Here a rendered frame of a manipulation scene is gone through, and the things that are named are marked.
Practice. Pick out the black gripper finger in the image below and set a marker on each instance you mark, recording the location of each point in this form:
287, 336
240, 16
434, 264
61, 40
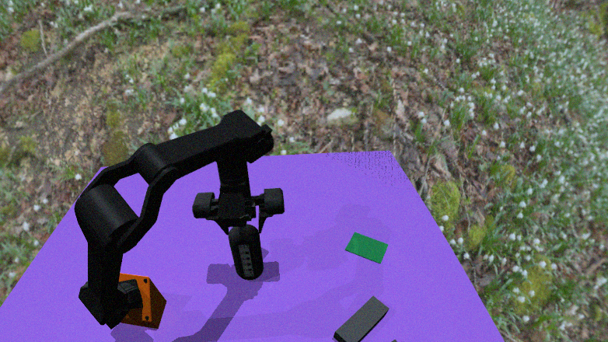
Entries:
261, 218
217, 220

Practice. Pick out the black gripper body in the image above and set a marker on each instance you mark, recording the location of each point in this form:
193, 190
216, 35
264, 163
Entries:
271, 202

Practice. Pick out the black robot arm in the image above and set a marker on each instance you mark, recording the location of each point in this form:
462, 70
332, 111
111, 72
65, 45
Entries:
112, 228

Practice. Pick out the green rectangular block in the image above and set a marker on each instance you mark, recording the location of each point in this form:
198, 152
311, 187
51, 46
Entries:
366, 247

